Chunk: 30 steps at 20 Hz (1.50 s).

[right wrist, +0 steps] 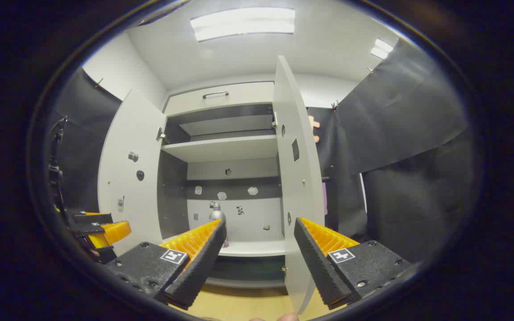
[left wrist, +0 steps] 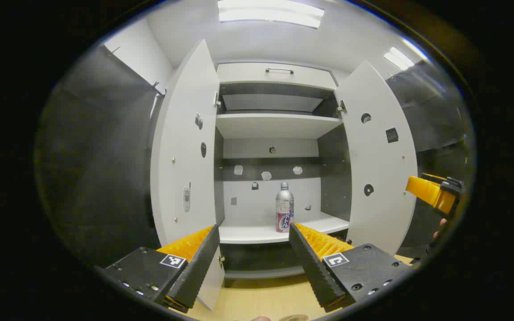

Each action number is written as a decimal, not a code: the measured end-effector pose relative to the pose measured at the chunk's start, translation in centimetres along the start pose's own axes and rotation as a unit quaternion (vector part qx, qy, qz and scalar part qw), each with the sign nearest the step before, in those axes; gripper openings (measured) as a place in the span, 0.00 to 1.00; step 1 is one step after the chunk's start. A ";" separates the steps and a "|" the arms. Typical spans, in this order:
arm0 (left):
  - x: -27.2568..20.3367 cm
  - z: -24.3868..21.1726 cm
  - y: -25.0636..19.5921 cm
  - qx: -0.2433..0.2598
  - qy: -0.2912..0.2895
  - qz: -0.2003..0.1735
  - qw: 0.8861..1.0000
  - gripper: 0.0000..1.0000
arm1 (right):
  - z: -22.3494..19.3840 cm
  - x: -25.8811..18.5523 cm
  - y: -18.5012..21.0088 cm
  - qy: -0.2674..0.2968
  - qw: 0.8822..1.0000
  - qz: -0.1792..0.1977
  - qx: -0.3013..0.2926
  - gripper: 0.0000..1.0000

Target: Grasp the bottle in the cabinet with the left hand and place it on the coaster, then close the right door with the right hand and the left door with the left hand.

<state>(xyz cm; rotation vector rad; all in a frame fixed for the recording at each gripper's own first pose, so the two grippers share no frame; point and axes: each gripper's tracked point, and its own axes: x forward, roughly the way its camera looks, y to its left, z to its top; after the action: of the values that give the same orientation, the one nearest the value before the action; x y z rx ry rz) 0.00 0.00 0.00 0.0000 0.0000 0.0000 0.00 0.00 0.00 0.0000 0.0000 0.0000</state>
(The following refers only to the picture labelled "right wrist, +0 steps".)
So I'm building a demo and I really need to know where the white cabinet door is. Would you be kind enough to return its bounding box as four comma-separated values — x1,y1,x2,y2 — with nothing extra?
98,89,168,257
273,55,327,315

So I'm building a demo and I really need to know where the small ceiling light panel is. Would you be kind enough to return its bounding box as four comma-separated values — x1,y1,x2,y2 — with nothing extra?
370,38,394,60

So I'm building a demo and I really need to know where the white cabinet drawer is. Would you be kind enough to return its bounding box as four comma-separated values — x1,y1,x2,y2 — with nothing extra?
164,82,275,117

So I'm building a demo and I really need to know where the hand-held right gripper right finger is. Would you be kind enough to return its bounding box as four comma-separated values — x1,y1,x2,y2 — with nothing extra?
294,217,411,311

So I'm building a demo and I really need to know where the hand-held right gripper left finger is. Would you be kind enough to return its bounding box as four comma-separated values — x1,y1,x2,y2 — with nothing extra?
105,218,228,311

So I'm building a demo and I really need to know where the silver bottle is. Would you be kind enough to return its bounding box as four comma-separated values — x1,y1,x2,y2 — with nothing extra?
208,202,229,248

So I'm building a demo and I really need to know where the black backdrop cloth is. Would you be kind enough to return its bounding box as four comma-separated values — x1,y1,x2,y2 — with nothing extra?
306,39,476,263
47,67,123,214

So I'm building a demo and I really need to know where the white cabinet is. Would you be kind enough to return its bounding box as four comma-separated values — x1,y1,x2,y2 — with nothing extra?
158,81,286,289

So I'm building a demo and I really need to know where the white cabinet shelf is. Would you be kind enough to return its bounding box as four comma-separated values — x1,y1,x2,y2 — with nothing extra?
161,135,280,163

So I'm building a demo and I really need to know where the large ceiling light panel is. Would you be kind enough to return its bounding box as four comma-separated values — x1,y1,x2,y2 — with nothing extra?
190,7,296,43

